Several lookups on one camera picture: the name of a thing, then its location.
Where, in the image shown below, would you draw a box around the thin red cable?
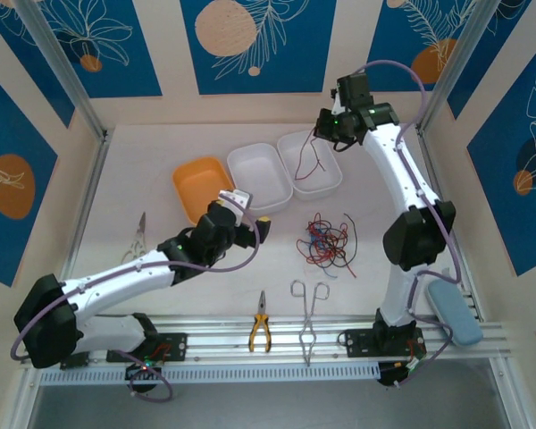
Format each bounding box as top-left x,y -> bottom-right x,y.
294,129 -> 326,182
296,236 -> 357,279
306,213 -> 349,242

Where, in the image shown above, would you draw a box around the orange plastic tray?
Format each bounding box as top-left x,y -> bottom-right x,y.
172,155 -> 236,227

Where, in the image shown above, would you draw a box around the left arm base electronics box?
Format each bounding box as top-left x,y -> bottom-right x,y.
123,355 -> 164,395

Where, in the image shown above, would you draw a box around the right arm base electronics box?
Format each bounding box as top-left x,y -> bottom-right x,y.
377,352 -> 429,389

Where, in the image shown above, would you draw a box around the white plastic tray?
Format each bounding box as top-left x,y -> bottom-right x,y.
276,129 -> 343,201
226,141 -> 295,214

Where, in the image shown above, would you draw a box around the silver scissors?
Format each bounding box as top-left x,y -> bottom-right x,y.
119,212 -> 147,265

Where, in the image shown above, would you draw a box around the metal tongs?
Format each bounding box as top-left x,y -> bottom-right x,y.
289,279 -> 331,367

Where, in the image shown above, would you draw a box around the light blue zip case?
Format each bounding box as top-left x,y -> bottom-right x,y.
423,266 -> 483,348

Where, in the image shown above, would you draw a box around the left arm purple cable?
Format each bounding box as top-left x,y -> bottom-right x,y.
10,195 -> 264,404

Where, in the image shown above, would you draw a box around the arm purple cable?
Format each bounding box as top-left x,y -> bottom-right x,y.
10,195 -> 264,404
348,60 -> 464,390

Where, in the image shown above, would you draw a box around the yellow handled pliers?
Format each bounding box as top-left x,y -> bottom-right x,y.
248,289 -> 272,354

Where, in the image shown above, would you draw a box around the blue floral wall panel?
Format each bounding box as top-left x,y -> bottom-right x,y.
180,0 -> 339,96
359,0 -> 482,94
466,44 -> 536,277
42,0 -> 164,99
0,62 -> 59,288
446,0 -> 536,121
0,0 -> 76,130

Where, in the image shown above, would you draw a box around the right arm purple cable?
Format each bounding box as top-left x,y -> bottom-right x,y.
348,60 -> 464,390

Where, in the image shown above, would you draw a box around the aluminium rail frame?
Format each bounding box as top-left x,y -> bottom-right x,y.
20,312 -> 506,372

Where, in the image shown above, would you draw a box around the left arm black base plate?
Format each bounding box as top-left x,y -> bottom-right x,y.
105,332 -> 188,363

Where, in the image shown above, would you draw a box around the aluminium corner post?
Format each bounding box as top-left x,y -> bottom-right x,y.
415,0 -> 500,135
13,0 -> 113,143

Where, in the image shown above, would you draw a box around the white slotted cable duct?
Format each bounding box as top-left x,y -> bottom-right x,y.
38,362 -> 381,386

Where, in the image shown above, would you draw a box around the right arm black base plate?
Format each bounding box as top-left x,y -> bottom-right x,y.
343,328 -> 428,358

